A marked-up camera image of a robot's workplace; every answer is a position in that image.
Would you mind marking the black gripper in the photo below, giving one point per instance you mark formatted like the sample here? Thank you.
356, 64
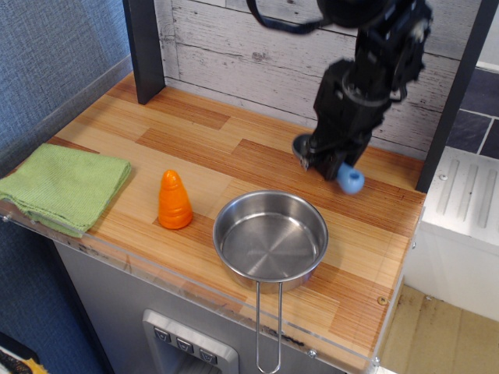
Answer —
351, 101

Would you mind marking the steel pot with wire handle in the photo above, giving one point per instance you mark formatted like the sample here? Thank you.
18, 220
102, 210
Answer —
270, 242

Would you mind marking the silver dispenser button panel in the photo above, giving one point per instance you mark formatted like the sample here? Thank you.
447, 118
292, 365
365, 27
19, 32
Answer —
177, 348

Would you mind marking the clear acrylic edge guard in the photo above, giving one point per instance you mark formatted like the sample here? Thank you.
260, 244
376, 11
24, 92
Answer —
341, 312

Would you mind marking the dark grey left post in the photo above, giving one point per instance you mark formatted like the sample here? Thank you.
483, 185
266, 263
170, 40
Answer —
145, 49

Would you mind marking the white ridged sink unit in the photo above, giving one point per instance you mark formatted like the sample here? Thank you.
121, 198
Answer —
454, 255

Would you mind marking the yellow object at corner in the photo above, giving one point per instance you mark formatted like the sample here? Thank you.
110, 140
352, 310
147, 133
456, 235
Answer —
30, 367

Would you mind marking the blue spoon with grey bowl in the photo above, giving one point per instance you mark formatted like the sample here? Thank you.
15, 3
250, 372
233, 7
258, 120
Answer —
349, 179

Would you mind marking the green folded cloth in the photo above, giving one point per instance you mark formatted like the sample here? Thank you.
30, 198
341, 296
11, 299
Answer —
65, 189

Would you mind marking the orange toy carrot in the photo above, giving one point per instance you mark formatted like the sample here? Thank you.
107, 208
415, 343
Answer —
174, 208

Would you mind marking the dark grey right post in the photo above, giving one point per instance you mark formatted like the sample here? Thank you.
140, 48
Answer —
478, 35

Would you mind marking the dark grey post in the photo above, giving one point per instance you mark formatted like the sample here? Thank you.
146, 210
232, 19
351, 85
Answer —
478, 35
145, 49

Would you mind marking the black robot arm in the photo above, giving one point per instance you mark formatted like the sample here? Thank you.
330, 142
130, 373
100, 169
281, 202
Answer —
397, 39

